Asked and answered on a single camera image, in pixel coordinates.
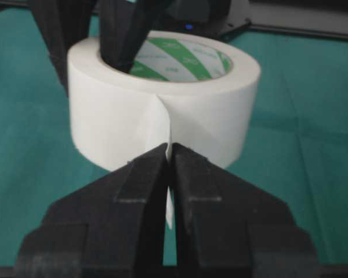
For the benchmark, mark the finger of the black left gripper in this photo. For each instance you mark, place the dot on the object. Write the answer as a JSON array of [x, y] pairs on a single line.
[[62, 24], [124, 25]]

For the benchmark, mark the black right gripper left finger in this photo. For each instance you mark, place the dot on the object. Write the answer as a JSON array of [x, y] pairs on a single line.
[[113, 227]]

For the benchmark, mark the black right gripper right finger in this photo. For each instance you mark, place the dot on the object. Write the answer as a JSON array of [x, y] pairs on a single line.
[[227, 227]]

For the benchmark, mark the white duct tape roll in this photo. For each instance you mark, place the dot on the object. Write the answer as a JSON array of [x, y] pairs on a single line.
[[185, 89]]

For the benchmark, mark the black aluminium rail frame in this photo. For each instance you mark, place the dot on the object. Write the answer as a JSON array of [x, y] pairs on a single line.
[[316, 19]]

